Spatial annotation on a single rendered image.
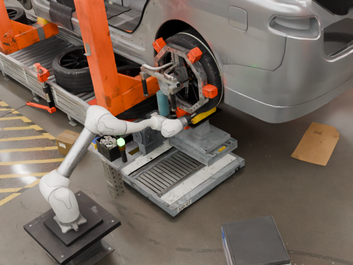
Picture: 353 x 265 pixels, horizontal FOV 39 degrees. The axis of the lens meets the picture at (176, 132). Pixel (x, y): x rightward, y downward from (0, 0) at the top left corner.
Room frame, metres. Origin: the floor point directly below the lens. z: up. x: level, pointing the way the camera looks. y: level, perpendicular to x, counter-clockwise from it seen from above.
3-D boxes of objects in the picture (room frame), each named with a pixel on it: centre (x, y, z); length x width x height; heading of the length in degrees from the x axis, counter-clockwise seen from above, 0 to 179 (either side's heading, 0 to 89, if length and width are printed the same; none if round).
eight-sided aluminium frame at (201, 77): (3.46, -0.09, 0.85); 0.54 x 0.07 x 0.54; 38
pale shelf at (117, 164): (3.16, 0.54, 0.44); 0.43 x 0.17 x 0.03; 38
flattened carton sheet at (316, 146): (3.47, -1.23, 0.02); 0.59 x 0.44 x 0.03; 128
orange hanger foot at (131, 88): (3.84, 0.26, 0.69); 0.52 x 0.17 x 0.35; 128
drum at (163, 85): (3.41, -0.03, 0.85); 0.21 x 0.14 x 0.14; 128
